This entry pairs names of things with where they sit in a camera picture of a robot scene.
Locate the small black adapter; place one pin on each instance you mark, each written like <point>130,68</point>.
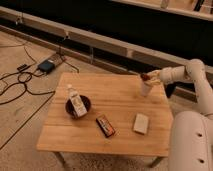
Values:
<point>23,67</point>

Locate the dark blue power box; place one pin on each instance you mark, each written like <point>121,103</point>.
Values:
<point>46,66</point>

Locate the dark brown bowl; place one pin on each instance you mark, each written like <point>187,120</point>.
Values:
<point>70,108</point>

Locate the dark orange snack box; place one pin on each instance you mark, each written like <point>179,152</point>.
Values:
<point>105,126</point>

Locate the red pepper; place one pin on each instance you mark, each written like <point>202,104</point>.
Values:
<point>144,77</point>

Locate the wooden table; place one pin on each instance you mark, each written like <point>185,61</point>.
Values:
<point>119,98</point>

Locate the white plastic bottle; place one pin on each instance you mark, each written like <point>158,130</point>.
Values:
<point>76,101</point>

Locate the white sponge block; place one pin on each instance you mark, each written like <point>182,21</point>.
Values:
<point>141,124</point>

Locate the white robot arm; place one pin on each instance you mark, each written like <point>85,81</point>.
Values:
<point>191,139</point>

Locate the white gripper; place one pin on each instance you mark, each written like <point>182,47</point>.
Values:
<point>163,75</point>

